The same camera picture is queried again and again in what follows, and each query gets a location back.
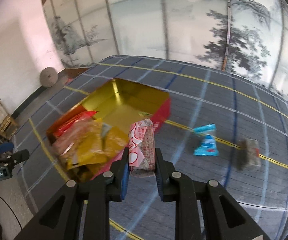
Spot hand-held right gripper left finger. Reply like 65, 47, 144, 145
14, 147, 131, 240

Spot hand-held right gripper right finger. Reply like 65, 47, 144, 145
154, 147, 271, 240

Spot pink printed snack bar packet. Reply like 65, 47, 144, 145
128, 118, 157, 178

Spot yellow snack packet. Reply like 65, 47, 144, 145
94, 126, 130, 164
65, 142, 114, 183

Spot red peanut packet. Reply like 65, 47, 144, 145
51, 119, 104, 165

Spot small blue snack packet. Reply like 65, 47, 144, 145
192, 124, 220, 157

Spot red long snack packet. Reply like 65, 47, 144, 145
49, 110, 99, 140

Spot red and gold tin box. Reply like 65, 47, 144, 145
45, 78, 172, 182

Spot brown snack bar packet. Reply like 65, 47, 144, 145
235, 138, 262, 172

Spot round stone disc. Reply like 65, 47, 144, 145
40, 67, 58, 88

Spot plaid tablecloth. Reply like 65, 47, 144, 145
12, 55, 288, 240

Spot painted folding screen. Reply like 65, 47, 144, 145
40, 0, 288, 110

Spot black cable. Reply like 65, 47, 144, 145
0, 195, 25, 230

